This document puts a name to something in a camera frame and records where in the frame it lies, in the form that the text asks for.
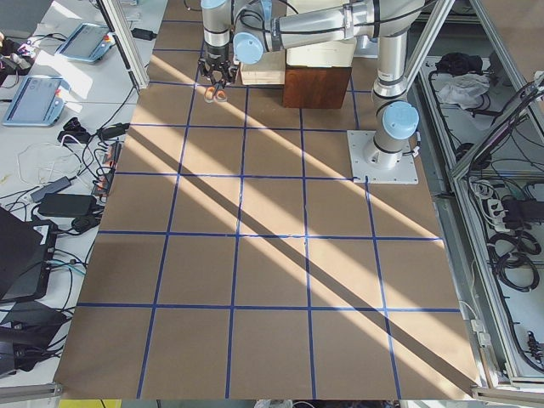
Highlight cream plastic bin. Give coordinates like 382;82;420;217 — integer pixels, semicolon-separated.
286;38;357;68

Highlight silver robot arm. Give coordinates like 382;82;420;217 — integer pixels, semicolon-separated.
198;1;426;171

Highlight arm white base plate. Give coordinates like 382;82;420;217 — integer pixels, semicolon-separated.
347;130;418;184

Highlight wooden drawer with white handle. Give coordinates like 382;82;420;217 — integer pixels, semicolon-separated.
240;59;286;86

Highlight lower blue teach pendant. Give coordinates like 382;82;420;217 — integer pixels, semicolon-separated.
2;75;71;128

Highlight black cloth bundle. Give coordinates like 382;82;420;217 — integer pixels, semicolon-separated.
435;53;483;76

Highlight dark wooden drawer cabinet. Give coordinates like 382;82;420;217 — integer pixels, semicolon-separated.
282;65;352;109

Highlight orange grey handled scissors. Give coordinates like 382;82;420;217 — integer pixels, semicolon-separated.
204;83;228;103

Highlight white crumpled cloth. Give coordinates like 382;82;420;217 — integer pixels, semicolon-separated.
437;73;490;110

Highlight black power adapter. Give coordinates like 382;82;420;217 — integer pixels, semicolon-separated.
37;194;97;218

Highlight blue teach pendant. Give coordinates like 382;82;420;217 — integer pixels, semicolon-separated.
2;75;71;128
55;23;114;63

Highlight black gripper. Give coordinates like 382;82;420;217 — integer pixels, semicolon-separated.
198;43;238;87

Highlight small black power brick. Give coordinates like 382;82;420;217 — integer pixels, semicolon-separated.
131;28;157;41

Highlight black laptop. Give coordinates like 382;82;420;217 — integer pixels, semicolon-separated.
1;209;59;303

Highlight white power strip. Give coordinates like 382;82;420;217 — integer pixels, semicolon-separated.
473;180;510;233

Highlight coiled black cable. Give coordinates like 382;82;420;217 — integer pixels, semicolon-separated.
488;237;541;294

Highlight aluminium frame post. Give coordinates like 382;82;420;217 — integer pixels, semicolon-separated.
97;0;150;92

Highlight upper blue teach pendant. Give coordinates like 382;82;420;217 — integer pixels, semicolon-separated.
55;23;114;63

